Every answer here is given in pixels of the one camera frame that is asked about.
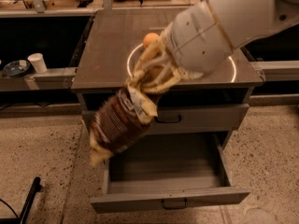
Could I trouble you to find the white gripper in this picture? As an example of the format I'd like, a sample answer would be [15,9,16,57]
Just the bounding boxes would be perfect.
[130,1,233,93]

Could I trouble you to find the brown chip bag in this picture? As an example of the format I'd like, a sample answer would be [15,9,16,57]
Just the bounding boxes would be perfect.
[90,87,153,166]

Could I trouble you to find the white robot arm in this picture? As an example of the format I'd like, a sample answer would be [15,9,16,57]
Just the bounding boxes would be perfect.
[127,0,299,93]

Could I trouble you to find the grey drawer cabinet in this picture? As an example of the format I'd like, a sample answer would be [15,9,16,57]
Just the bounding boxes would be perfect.
[72,9,262,164]

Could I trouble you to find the closed grey upper drawer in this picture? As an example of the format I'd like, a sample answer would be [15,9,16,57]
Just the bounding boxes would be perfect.
[83,104,249,135]

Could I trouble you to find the open grey middle drawer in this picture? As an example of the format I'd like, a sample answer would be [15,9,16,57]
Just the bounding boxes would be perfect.
[91,133,250,214]

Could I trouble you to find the orange fruit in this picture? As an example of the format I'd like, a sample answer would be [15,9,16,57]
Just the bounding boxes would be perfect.
[142,33,160,49]

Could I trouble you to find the grey low side shelf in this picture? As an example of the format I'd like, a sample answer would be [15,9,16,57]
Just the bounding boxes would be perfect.
[0,67,77,92]

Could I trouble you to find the white paper cup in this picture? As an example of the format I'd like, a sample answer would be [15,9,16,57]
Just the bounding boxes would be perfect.
[27,53,47,74]

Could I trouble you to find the dark round dish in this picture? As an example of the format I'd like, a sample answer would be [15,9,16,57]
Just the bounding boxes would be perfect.
[3,60,31,77]

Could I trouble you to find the black bar on floor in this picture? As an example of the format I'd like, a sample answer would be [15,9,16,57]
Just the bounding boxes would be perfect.
[0,176,42,224]

